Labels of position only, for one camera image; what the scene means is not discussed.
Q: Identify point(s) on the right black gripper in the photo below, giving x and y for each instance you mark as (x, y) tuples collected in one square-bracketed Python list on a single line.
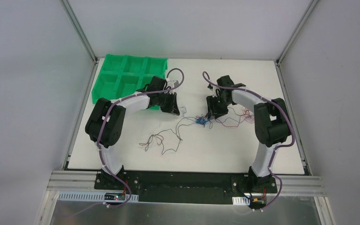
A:
[(215, 104)]

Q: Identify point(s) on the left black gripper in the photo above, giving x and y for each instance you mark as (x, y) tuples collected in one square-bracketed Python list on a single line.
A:
[(170, 103)]

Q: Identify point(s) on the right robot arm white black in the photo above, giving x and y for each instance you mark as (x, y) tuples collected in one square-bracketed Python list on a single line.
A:
[(271, 121)]

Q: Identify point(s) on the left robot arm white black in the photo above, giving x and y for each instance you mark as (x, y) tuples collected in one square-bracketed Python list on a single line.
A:
[(105, 123)]

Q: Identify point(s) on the green compartment tray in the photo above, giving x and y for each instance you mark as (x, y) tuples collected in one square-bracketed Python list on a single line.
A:
[(122, 75)]

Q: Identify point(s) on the right controller board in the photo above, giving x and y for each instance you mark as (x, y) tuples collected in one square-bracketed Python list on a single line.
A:
[(257, 202)]

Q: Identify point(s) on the controller board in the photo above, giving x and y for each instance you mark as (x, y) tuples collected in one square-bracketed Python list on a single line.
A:
[(257, 202), (114, 197)]

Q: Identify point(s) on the left controller board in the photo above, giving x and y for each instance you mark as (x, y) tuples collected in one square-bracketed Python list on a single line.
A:
[(114, 197)]

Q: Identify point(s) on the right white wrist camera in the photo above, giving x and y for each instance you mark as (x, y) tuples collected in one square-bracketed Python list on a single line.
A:
[(215, 90)]

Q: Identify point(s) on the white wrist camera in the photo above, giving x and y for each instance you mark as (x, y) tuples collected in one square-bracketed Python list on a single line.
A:
[(171, 84), (215, 90)]

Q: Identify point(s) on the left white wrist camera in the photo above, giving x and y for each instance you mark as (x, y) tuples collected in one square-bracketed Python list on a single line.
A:
[(171, 84)]

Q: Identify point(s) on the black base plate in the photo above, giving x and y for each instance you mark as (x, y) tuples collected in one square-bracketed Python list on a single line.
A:
[(203, 195)]

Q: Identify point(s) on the right white slotted duct piece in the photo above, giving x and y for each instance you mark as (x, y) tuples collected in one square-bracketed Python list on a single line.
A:
[(241, 201)]

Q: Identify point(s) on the white slotted cable duct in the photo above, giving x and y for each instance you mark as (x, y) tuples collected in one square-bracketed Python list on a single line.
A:
[(91, 196)]

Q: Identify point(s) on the aluminium frame rail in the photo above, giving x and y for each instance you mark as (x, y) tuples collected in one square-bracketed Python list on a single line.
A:
[(138, 181)]

